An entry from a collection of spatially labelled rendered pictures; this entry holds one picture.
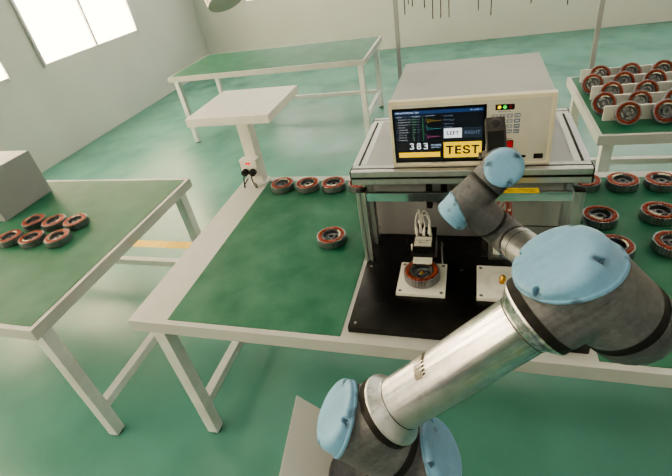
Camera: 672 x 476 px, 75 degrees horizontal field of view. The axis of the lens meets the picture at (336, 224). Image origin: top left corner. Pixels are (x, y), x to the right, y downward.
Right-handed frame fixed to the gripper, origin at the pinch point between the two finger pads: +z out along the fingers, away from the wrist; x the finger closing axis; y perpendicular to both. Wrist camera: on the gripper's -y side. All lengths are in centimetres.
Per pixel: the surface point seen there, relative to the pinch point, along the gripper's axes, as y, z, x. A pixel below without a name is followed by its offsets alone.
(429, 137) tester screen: -4.9, 5.4, -17.8
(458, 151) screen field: -0.6, 7.4, -9.7
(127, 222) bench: 29, 42, -162
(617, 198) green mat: 19, 62, 47
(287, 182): 13, 71, -91
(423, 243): 28.3, 14.0, -20.3
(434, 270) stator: 36.0, 10.0, -16.6
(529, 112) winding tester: -10.3, 2.9, 8.3
